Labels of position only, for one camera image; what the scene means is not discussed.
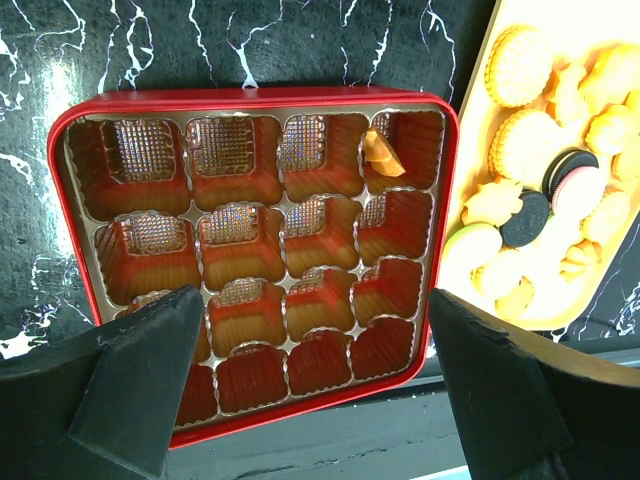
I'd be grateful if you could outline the red cookie box with tray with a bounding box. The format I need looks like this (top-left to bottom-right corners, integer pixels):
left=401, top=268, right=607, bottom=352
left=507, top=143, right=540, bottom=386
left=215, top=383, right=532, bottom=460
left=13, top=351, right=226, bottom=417
left=47, top=86, right=459, bottom=448

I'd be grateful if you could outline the black oreo cookie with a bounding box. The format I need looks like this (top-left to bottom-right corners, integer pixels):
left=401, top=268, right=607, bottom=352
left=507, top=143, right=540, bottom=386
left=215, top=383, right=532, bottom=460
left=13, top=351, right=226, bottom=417
left=499, top=190, right=550, bottom=248

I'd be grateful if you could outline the pink macaron cookie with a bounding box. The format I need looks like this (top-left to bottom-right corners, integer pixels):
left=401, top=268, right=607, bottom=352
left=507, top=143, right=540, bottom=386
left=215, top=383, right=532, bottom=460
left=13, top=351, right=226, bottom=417
left=542, top=149, right=607, bottom=220

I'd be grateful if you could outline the green macaron cookie left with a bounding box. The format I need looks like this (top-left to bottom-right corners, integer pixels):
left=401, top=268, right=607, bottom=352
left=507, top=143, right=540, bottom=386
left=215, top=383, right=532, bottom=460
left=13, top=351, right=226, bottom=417
left=442, top=223, right=502, bottom=272

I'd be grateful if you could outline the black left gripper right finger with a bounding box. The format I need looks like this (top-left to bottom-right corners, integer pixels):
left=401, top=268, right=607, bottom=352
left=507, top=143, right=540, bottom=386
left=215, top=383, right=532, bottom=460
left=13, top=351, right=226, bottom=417
left=428, top=288, right=639, bottom=479

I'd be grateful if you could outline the orange fish cookie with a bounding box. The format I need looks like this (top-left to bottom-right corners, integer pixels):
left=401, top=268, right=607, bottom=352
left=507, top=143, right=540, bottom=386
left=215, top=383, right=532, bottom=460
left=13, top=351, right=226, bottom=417
left=363, top=127, right=406, bottom=177

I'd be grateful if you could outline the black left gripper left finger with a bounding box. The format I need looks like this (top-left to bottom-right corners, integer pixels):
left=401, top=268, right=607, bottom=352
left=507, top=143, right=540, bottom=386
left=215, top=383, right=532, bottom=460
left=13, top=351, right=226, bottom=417
left=1, top=286, right=204, bottom=479

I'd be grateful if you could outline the yellow plastic tray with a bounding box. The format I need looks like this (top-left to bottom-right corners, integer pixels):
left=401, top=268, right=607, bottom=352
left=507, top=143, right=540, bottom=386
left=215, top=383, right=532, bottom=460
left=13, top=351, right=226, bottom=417
left=437, top=1, right=639, bottom=331

